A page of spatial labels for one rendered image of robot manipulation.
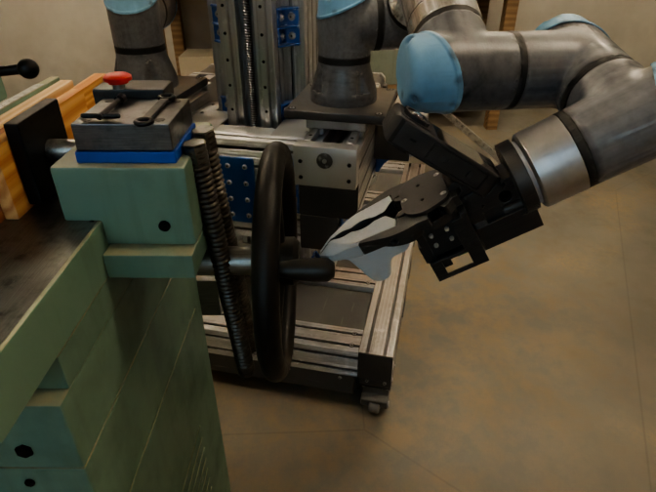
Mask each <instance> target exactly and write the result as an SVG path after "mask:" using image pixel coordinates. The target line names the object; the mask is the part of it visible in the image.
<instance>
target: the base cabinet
mask: <svg viewBox="0 0 656 492"><path fill-rule="evenodd" d="M0 492H230V484H229V478H228V472H227V465H226V454H225V449H224V443H223V437H222V431H221V425H220V419H219V413H218V407H217V400H216V395H215V389H214V383H213V377H212V371H211V365H210V359H209V353H208V348H207V342H206V335H205V329H204V323H203V317H202V311H201V305H200V300H199V294H198V288H197V282H196V277H194V278H170V280H169V282H168V285H167V287H166V289H165V291H164V293H163V296H162V298H161V300H160V302H159V304H158V307H157V309H156V311H155V313H154V315H153V317H152V319H151V321H150V323H149V325H148V328H147V330H146V332H145V334H144V336H143V340H142V342H141V344H140V346H139V348H138V351H137V353H136V355H135V357H134V359H133V362H132V364H131V366H130V368H129V370H128V373H127V375H126V377H125V379H124V381H123V384H122V386H121V388H120V390H119V392H118V394H117V396H116V398H115V400H114V402H113V405H112V407H111V409H110V411H109V413H108V415H107V418H106V420H105V422H104V424H103V426H102V430H101V432H100V434H99V436H98V439H97V441H96V443H95V445H94V447H93V450H92V452H91V454H90V456H89V458H88V461H87V463H86V465H85V466H84V467H82V468H41V467H0Z"/></svg>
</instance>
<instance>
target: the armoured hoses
mask: <svg viewBox="0 0 656 492"><path fill-rule="evenodd" d="M191 133H192V135H193V139H191V140H188V141H185V142H184V143H183V147H184V155H187V156H189V157H190V158H191V160H192V166H193V172H194V177H195V182H196V187H197V193H198V198H199V203H200V209H201V214H202V219H203V224H204V226H203V227H204V229H205V230H204V232H206V233H205V236H206V241H207V245H208V247H207V248H208V250H209V252H208V253H209V254H210V258H211V263H212V264H213V265H212V267H213V268H214V275H215V279H216V283H217V287H218V291H219V295H220V299H221V303H222V307H223V311H224V315H225V322H226V326H227V327H226V328H227V331H228V335H229V339H230V342H231V346H232V350H233V355H234V359H235V363H236V368H237V372H238V374H239V376H241V377H242V378H250V377H251V376H253V374H254V372H255V365H254V360H253V356H252V353H254V352H256V347H255V339H254V330H253V316H252V308H251V304H250V300H249V299H250V298H249V294H248V290H247V286H246V284H247V283H246V279H245V275H232V273H231V272H230V269H229V268H228V267H229V266H230V264H229V263H228V262H229V261H230V256H229V254H230V252H229V251H228V250H229V247H228V246H238V244H237V242H238V241H237V240H236V238H237V237H236V236H235V234H236V233H235V228H234V224H233V219H232V215H231V211H230V207H229V202H228V197H227V193H226V188H225V186H226V184H225V183H224V181H225V179H224V178H223V176H224V174H223V173H222V171H223V169H222V168H221V166H222V164H221V163H220V161H221V159H220V158H219V154H218V147H217V142H216V137H215V133H214V128H213V127H212V126H211V125H200V126H198V127H196V128H194V129H192V131H191Z"/></svg>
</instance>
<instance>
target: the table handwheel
mask: <svg viewBox="0 0 656 492"><path fill-rule="evenodd" d="M228 247H229V250H228V251H229V252H230V254H229V256H230V261H229V262H228V263H229V264H230V266H229V267H228V268H229V269H230V272H231V273H232V275H251V296H252V316H253V330H254V339H255V347H256V354H257V358H258V362H259V366H260V369H261V372H262V374H263V375H264V377H265V378H266V379H267V380H268V381H270V382H273V383H278V382H281V381H282V380H284V379H285V378H286V376H287V375H288V373H289V370H290V366H291V362H292V355H293V347H294V338H295V325H296V306H297V282H298V281H299V280H293V279H287V278H279V262H282V261H289V260H296V259H300V258H301V248H300V241H299V240H298V231H297V199H296V184H295V173H294V165H293V159H292V155H291V151H290V149H289V147H288V146H287V145H286V144H285V143H283V142H278V141H275V142H271V143H269V144H268V145H267V146H266V148H265V149H264V151H263V154H262V157H261V160H260V164H259V168H258V174H257V179H256V186H255V195H254V206H253V221H252V242H251V246H228ZM208 252H209V250H208V248H207V250H206V252H205V255H204V257H203V260H202V263H201V265H200V268H199V270H198V272H197V275H214V268H213V267H212V265H213V264H212V263H211V258H210V254H209V253H208Z"/></svg>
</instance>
